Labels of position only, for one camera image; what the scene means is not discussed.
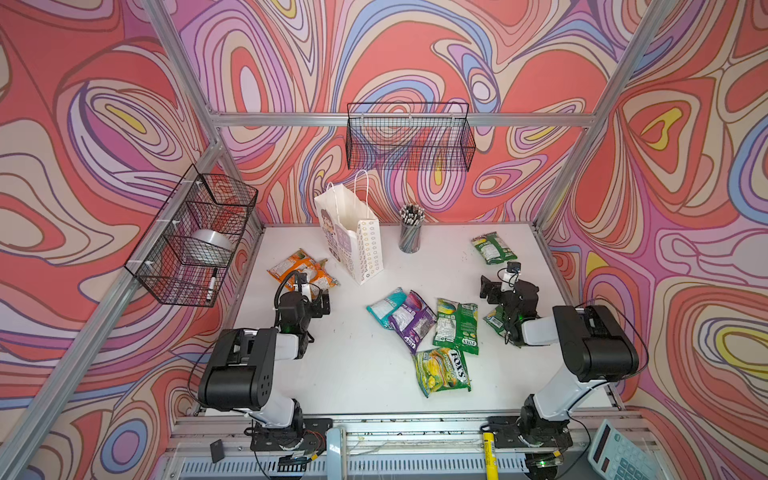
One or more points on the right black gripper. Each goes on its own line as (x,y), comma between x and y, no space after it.
(492,291)

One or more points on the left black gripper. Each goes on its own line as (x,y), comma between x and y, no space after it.
(318,303)

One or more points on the small green packet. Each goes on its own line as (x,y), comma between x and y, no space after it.
(493,249)
(501,323)

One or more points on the green white snack packet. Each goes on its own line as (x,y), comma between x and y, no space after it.
(456,326)

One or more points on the white patterned paper bag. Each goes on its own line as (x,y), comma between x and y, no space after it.
(352,228)

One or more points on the yellow green Fox's packet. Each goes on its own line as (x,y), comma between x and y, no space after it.
(441,369)

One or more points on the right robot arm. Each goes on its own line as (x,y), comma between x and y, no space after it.
(595,350)

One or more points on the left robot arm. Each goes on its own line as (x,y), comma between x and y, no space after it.
(240,373)

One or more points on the orange snack packet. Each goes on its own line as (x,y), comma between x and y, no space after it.
(314,270)

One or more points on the teal snack packet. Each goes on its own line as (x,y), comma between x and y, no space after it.
(384,308)

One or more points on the black marker pen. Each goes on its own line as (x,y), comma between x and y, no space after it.
(211,289)

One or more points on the silver tape roll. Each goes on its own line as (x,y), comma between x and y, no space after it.
(206,247)

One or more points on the purple snack packet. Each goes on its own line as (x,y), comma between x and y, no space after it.
(413,320)

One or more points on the pencil cup with pencils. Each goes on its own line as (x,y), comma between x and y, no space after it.
(411,220)

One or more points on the yellow marker pen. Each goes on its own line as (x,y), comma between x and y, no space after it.
(491,466)

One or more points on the white calculator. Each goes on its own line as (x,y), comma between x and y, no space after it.
(614,457)

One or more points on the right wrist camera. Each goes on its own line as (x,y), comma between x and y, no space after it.
(509,275)

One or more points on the black wire basket left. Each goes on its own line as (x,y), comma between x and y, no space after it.
(199,200)

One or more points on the black wire basket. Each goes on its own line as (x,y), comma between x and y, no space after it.
(199,200)
(409,136)

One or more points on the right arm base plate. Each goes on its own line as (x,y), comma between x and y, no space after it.
(510,432)

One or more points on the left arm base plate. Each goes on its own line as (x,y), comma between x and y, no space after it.
(307,439)

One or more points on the black wire basket back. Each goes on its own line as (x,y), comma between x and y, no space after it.
(409,136)

